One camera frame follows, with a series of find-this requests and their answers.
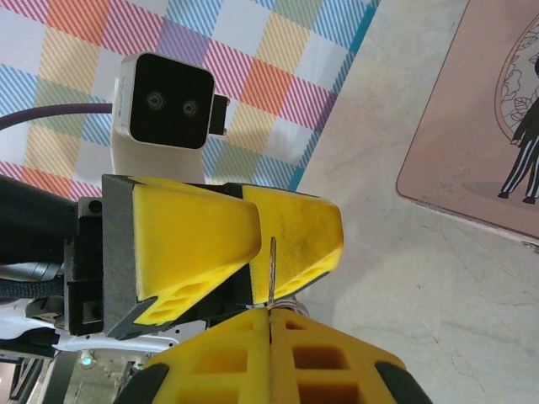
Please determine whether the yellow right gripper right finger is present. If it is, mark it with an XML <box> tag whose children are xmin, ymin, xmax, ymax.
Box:
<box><xmin>269</xmin><ymin>306</ymin><xmax>435</xmax><ymax>404</ymax></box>

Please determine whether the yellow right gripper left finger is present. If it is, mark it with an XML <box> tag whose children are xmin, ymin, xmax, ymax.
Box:
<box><xmin>113</xmin><ymin>308</ymin><xmax>274</xmax><ymax>404</ymax></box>

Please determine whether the silver key ring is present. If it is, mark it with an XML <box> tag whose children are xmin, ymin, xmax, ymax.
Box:
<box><xmin>269</xmin><ymin>299</ymin><xmax>311</xmax><ymax>316</ymax></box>

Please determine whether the pink box with cartoon couple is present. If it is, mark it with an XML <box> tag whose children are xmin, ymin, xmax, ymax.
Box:
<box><xmin>395</xmin><ymin>0</ymin><xmax>539</xmax><ymax>253</ymax></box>

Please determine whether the checked cloth backdrop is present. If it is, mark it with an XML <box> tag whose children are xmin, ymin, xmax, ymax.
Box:
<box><xmin>0</xmin><ymin>0</ymin><xmax>382</xmax><ymax>199</ymax></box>

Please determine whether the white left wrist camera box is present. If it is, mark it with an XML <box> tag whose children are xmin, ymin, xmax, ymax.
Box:
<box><xmin>109</xmin><ymin>51</ymin><xmax>231</xmax><ymax>186</ymax></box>

